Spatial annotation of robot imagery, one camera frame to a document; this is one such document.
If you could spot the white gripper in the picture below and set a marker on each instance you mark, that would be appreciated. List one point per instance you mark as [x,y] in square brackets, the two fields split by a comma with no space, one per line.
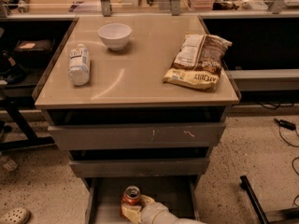
[149,211]

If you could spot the red coke can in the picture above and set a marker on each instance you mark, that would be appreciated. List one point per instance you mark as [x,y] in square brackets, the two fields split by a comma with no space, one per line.
[131,198]

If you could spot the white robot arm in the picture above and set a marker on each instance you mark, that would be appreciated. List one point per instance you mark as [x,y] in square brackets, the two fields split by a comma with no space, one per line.
[182,220]

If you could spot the open bottom grey drawer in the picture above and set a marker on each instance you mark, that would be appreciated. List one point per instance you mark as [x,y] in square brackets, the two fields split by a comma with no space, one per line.
[175,192]

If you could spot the middle grey drawer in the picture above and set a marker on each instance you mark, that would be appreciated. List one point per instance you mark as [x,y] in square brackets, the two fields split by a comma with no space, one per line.
[146,167]

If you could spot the top grey drawer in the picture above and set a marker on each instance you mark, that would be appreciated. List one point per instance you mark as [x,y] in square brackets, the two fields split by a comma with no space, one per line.
[129,136]

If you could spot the grey drawer cabinet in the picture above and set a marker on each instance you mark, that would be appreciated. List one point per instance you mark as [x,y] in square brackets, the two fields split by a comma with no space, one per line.
[126,86]

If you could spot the beige perforated clog shoe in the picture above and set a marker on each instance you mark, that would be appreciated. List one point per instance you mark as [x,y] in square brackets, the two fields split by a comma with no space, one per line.
[15,216]

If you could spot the small white bottle on floor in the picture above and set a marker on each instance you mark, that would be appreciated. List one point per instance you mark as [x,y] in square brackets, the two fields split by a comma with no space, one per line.
[9,164]

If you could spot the white plastic water bottle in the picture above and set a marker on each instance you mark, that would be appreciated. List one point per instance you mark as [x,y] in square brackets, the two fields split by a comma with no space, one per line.
[79,65]

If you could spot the black metal floor bar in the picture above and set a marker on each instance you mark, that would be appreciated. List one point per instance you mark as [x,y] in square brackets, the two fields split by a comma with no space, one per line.
[283,216]

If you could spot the brown chip bag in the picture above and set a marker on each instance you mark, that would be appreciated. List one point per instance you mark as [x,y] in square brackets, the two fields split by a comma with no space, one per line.
[198,64]

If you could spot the white ceramic bowl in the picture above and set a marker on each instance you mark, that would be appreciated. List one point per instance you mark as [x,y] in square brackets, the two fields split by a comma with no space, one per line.
[115,36]

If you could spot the black bag on shelf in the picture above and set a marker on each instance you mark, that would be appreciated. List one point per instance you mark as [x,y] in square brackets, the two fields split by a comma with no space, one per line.
[34,49]

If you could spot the black power adapter with cable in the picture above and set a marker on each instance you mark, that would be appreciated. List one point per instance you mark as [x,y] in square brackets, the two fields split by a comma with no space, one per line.
[282,123]

